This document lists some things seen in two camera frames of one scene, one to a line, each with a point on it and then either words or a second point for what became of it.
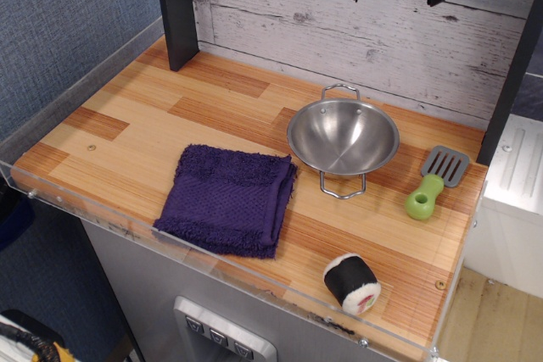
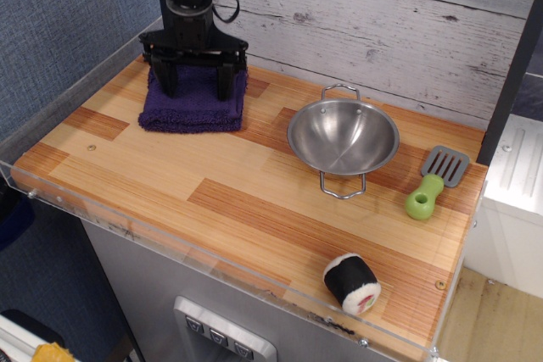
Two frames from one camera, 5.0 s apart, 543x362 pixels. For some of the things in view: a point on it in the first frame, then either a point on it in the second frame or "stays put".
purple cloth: [227, 202] → [196, 106]
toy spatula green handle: [440, 168] stays put
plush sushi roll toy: [352, 283] stays put
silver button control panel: [204, 335] stays put
